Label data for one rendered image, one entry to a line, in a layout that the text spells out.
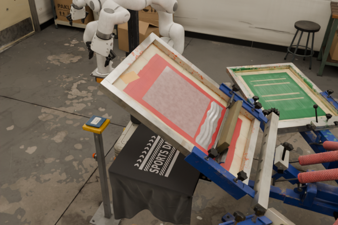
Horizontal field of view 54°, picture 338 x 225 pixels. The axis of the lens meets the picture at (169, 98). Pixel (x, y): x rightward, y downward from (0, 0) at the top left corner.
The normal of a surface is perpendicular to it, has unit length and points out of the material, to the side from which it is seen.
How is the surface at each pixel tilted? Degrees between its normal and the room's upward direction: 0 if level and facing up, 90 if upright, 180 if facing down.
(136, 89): 32
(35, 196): 0
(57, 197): 0
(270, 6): 90
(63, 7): 90
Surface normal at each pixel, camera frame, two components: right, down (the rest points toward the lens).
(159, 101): 0.52, -0.59
